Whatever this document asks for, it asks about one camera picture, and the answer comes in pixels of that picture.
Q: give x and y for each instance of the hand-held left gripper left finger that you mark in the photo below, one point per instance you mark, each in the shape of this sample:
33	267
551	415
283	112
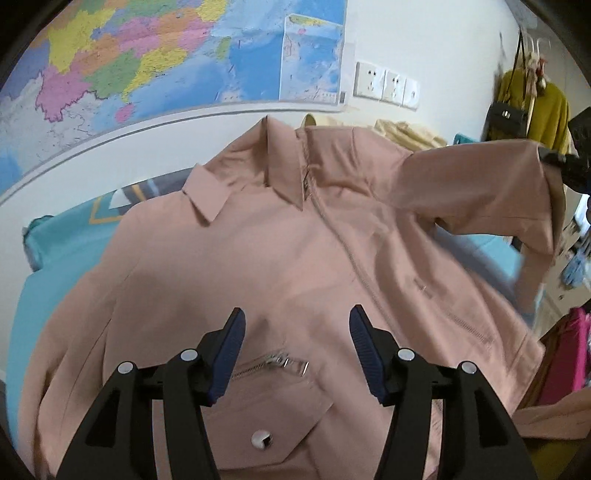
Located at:
225	357

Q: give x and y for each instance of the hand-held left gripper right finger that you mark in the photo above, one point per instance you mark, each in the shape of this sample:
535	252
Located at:
367	357

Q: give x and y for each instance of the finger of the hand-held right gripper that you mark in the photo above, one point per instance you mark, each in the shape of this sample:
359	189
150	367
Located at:
570	168

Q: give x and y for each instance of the pink zip jacket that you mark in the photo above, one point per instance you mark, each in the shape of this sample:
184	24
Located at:
277	249

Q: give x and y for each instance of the black shoulder bag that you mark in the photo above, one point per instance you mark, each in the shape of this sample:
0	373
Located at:
507	119

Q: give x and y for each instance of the mustard yellow hanging garment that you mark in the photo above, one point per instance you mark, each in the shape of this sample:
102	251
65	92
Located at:
549	115

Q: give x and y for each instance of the cream yellow garment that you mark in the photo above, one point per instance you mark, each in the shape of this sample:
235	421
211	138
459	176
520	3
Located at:
406	131

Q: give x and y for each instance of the magenta cloth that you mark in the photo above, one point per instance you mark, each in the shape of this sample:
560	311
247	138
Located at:
568	360

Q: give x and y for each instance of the teal patterned bed sheet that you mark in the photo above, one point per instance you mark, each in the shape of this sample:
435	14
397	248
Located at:
60	258

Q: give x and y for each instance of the colourful wall map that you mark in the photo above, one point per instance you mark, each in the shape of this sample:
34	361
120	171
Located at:
152	60

